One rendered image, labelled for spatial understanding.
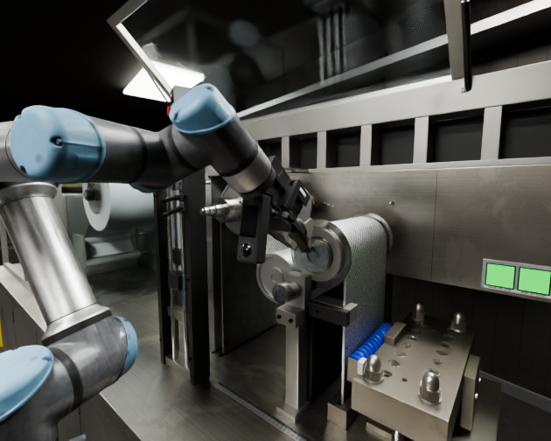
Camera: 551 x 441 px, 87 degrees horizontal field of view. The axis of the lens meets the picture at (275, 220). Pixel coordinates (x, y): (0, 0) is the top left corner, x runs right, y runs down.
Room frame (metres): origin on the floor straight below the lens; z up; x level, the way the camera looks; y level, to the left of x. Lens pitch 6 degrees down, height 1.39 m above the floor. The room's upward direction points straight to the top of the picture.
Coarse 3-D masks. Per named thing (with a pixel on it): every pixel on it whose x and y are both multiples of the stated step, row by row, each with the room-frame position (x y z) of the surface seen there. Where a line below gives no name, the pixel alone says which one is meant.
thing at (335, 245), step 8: (312, 232) 0.61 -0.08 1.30; (320, 232) 0.60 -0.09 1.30; (328, 232) 0.59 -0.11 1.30; (328, 240) 0.59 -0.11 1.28; (336, 240) 0.58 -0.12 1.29; (336, 248) 0.57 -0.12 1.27; (296, 256) 0.64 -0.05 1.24; (336, 256) 0.57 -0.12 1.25; (336, 264) 0.57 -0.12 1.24; (304, 272) 0.62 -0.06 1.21; (328, 272) 0.59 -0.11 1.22; (336, 272) 0.57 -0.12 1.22; (320, 280) 0.60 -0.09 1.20
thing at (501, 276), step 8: (488, 264) 0.68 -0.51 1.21; (488, 272) 0.68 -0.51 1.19; (496, 272) 0.67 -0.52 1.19; (504, 272) 0.66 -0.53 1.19; (512, 272) 0.65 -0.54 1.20; (488, 280) 0.68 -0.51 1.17; (496, 280) 0.67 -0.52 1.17; (504, 280) 0.66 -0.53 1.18; (512, 280) 0.65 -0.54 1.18; (512, 288) 0.65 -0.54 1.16
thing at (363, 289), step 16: (368, 272) 0.66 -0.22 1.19; (384, 272) 0.75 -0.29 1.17; (352, 288) 0.60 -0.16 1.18; (368, 288) 0.67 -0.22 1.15; (384, 288) 0.75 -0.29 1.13; (368, 304) 0.67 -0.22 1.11; (384, 304) 0.76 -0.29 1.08; (368, 320) 0.67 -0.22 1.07; (352, 336) 0.61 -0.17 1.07; (368, 336) 0.68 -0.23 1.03; (352, 352) 0.61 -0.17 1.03
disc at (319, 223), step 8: (320, 224) 0.61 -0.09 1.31; (328, 224) 0.60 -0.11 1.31; (336, 232) 0.59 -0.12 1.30; (344, 240) 0.57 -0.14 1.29; (344, 248) 0.57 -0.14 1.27; (344, 256) 0.57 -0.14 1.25; (296, 264) 0.65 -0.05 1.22; (344, 264) 0.57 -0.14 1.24; (344, 272) 0.57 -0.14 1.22; (312, 280) 0.62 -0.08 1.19; (328, 280) 0.59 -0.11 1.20; (336, 280) 0.58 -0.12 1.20
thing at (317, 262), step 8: (312, 240) 0.60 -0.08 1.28; (320, 240) 0.59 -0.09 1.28; (312, 248) 0.60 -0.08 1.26; (320, 248) 0.58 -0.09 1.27; (328, 248) 0.58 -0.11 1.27; (304, 256) 0.61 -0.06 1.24; (312, 256) 0.60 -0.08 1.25; (320, 256) 0.58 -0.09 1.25; (328, 256) 0.57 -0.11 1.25; (304, 264) 0.61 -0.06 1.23; (312, 264) 0.60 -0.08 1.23; (320, 264) 0.58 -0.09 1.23; (328, 264) 0.57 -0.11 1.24; (312, 272) 0.60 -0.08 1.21; (320, 272) 0.59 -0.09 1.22
